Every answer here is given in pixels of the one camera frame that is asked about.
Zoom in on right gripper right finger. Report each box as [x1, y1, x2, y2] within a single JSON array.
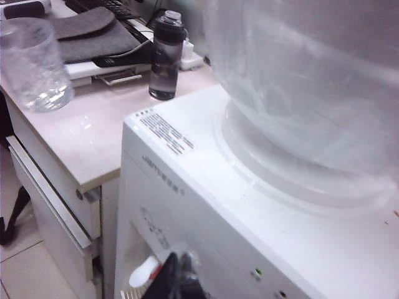
[[180, 252, 207, 299]]

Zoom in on black keyboard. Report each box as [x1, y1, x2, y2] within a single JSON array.
[[64, 0, 133, 20]]

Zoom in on white water dispenser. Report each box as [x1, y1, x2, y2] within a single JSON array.
[[113, 83, 399, 299]]

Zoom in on white power strip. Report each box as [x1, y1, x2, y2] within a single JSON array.
[[178, 36, 213, 71]]

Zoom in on red hot water tap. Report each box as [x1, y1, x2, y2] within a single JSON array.
[[128, 255, 165, 289]]

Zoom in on white cabinet counter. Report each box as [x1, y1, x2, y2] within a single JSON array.
[[0, 0, 225, 284]]

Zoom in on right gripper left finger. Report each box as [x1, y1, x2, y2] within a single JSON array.
[[145, 252, 182, 299]]

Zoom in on clear plastic mug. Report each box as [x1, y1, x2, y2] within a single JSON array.
[[0, 17, 75, 113]]

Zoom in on clear plastic-wrapped water jug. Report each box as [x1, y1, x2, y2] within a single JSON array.
[[201, 0, 399, 217]]

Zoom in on dark grey water bottle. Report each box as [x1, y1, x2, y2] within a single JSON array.
[[148, 9, 190, 102]]

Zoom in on white laptop stand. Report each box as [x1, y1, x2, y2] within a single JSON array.
[[64, 60, 155, 88]]

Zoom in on black white desk gadget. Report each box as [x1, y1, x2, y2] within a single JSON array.
[[2, 0, 52, 20]]

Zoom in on white charger cable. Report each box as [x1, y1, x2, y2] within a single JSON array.
[[102, 39, 156, 60]]

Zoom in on black chair leg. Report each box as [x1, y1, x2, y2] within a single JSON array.
[[0, 90, 32, 247]]

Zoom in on grey felt laptop sleeve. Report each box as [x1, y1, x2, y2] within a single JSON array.
[[46, 6, 143, 62]]

